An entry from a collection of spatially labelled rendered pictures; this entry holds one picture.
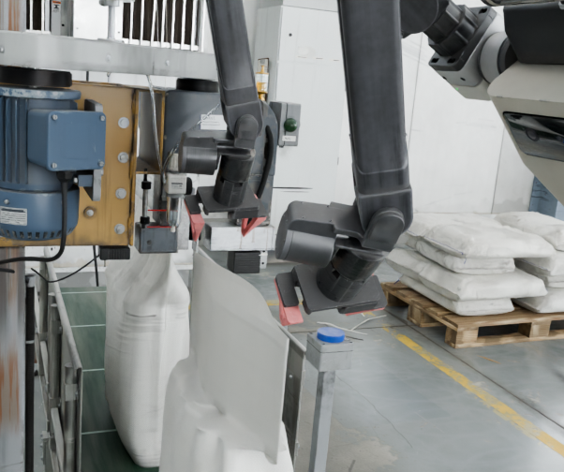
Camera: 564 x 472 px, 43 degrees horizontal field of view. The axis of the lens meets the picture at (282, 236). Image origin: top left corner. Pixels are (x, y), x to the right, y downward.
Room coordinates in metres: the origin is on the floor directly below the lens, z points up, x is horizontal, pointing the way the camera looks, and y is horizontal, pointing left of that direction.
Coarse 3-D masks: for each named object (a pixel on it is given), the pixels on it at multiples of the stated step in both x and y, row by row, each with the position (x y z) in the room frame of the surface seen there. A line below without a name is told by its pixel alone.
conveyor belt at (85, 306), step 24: (72, 288) 3.05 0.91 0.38; (96, 288) 3.07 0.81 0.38; (72, 312) 2.74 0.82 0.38; (96, 312) 2.77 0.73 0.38; (96, 336) 2.51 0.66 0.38; (96, 360) 2.29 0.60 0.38; (96, 384) 2.10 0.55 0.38; (96, 408) 1.94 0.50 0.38; (96, 432) 1.80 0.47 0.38; (96, 456) 1.68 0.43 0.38; (120, 456) 1.69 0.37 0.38
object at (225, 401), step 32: (192, 288) 1.41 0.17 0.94; (224, 288) 1.30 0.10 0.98; (256, 288) 1.19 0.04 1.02; (192, 320) 1.40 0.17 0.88; (224, 320) 1.12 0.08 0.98; (256, 320) 1.04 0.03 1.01; (192, 352) 1.37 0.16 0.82; (224, 352) 1.11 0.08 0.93; (256, 352) 1.04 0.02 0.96; (192, 384) 1.23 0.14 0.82; (224, 384) 1.11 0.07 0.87; (256, 384) 1.03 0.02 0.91; (192, 416) 1.13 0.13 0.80; (224, 416) 1.10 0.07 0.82; (256, 416) 1.03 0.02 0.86; (192, 448) 1.09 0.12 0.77; (224, 448) 1.02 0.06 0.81; (256, 448) 1.01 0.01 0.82; (288, 448) 1.08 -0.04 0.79
